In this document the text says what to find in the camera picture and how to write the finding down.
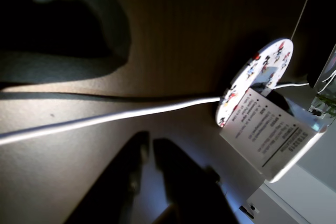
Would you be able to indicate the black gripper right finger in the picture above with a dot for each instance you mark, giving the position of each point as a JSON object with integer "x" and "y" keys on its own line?
{"x": 191, "y": 195}

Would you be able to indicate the round white patterned coaster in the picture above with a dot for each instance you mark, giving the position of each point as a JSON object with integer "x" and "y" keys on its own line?
{"x": 262, "y": 66}

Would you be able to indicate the flat screen monitor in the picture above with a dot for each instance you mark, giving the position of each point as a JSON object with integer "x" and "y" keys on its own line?
{"x": 328, "y": 69}

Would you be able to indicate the white low cabinet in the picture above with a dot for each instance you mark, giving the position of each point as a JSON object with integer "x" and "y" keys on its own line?
{"x": 309, "y": 195}

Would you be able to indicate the white and black servo box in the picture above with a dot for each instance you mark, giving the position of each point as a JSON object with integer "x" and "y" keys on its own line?
{"x": 262, "y": 134}

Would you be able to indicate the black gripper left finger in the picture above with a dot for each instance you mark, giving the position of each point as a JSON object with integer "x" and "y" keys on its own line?
{"x": 115, "y": 187}

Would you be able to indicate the green potted plant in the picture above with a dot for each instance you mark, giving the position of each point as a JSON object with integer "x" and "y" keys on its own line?
{"x": 325, "y": 101}

